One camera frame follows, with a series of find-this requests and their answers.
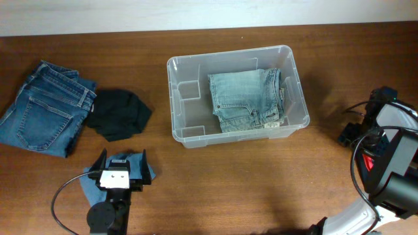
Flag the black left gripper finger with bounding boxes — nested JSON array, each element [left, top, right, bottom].
[[140, 149, 152, 181], [89, 148, 107, 172]]

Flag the small blue denim cloth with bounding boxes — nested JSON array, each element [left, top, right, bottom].
[[80, 153, 143, 206]]

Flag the black red grey garment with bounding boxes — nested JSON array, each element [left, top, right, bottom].
[[355, 151, 374, 185]]

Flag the light blue jeans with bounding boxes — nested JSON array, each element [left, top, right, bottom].
[[208, 68, 284, 133]]

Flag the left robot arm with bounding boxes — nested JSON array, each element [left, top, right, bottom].
[[87, 149, 152, 234]]

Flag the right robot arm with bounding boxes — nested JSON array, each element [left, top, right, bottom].
[[308, 86, 417, 235]]

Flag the black folded garment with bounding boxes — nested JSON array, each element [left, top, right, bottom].
[[86, 89, 152, 142]]

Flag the clear plastic storage bin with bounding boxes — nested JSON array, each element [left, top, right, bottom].
[[167, 45, 310, 148]]

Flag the dark blue folded jeans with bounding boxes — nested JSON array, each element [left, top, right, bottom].
[[1, 61, 97, 158]]

